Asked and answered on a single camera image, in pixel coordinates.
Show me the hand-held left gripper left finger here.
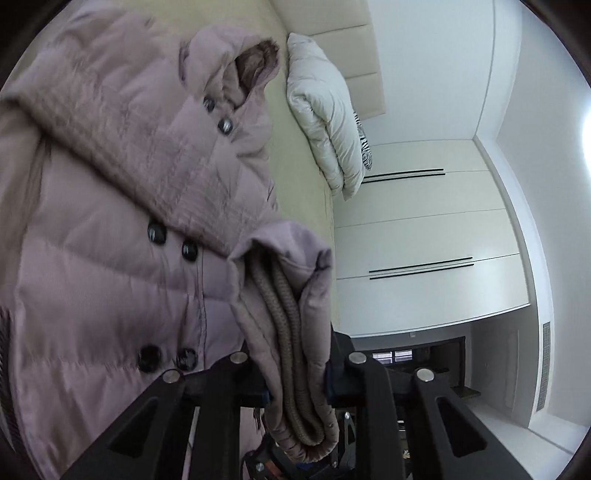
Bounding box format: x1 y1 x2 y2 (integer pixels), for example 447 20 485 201
60 352 270 480

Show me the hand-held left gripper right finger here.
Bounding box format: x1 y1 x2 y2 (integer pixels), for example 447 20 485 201
325 332 532 480

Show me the mauve puffer coat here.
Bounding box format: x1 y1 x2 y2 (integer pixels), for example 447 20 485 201
0 0 341 480

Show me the white wardrobe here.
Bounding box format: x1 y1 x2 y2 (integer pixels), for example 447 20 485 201
332 138 532 339

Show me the bed with cream sheet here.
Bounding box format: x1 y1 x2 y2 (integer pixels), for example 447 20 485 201
249 0 336 259

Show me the zebra striped pillow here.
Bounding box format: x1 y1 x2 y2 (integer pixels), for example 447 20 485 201
353 111 374 172

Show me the white folded duvet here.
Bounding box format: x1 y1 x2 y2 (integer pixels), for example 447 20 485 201
286 32 366 202

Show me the cream padded headboard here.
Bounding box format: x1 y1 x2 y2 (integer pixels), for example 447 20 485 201
268 0 387 121

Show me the black slim wardrobe handle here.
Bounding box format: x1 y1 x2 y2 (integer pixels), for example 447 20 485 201
362 173 447 184
370 263 475 280
368 168 444 178
369 257 474 273

